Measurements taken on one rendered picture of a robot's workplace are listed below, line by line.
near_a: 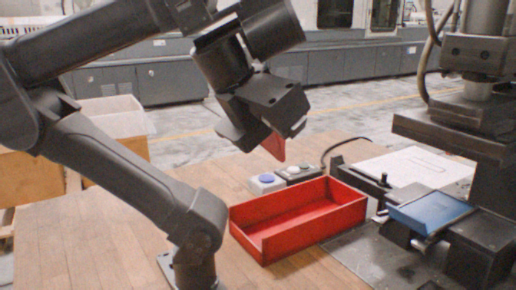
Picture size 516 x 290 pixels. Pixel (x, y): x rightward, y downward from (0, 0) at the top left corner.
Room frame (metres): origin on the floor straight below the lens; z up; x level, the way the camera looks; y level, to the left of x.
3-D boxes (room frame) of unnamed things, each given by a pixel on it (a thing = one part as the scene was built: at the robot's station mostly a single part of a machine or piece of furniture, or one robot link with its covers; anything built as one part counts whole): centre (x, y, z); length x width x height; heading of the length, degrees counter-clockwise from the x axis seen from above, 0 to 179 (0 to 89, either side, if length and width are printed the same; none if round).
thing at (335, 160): (0.71, -0.18, 0.95); 0.06 x 0.03 x 0.09; 33
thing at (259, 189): (0.73, -0.01, 0.90); 0.07 x 0.07 x 0.06; 33
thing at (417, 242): (0.44, -0.26, 0.98); 0.07 x 0.02 x 0.01; 123
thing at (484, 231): (0.50, -0.32, 0.98); 0.20 x 0.10 x 0.01; 33
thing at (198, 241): (0.42, 0.09, 1.00); 0.09 x 0.06 x 0.06; 178
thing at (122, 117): (2.49, 1.17, 0.40); 0.69 x 0.60 x 0.50; 29
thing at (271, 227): (0.58, -0.07, 0.93); 0.25 x 0.12 x 0.06; 123
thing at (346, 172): (0.65, -0.22, 0.95); 0.15 x 0.03 x 0.10; 33
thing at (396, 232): (0.50, -0.32, 0.94); 0.20 x 0.10 x 0.07; 33
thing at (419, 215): (0.50, -0.28, 1.00); 0.15 x 0.07 x 0.03; 123
